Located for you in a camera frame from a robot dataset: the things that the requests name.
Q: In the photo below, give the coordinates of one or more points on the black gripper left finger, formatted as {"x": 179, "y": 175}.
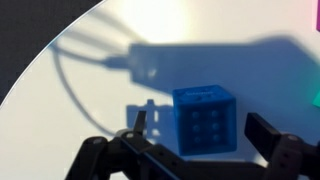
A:
{"x": 130, "y": 153}

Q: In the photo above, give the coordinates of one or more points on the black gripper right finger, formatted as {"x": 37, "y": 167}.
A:
{"x": 288, "y": 155}

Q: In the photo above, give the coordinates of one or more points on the blue block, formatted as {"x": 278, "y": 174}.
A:
{"x": 205, "y": 120}

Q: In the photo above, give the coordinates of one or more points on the green block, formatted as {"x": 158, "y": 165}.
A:
{"x": 316, "y": 101}

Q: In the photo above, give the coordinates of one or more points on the magenta block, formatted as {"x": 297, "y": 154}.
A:
{"x": 318, "y": 16}

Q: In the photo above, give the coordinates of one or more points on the round white table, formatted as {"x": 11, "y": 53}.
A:
{"x": 125, "y": 56}

